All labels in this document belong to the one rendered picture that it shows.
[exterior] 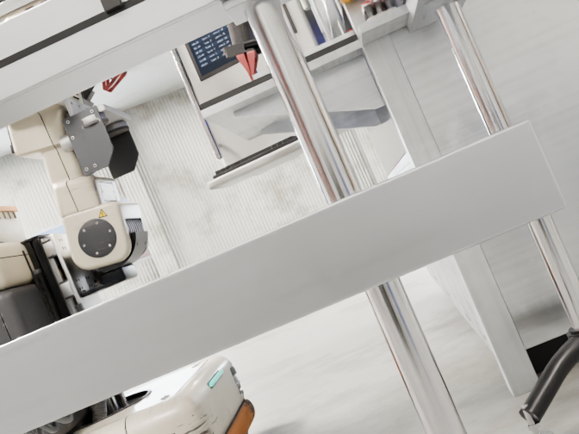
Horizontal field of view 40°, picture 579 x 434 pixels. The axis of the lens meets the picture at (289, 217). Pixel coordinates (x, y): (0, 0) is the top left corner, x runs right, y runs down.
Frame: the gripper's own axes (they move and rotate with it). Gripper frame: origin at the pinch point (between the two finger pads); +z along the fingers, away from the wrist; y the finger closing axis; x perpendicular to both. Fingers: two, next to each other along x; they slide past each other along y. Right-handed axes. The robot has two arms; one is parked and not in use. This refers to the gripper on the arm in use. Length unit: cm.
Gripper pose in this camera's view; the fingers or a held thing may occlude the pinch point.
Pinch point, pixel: (253, 80)
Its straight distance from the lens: 198.8
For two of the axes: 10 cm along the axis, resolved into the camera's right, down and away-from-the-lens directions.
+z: 2.5, 9.7, -0.1
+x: 1.0, -0.2, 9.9
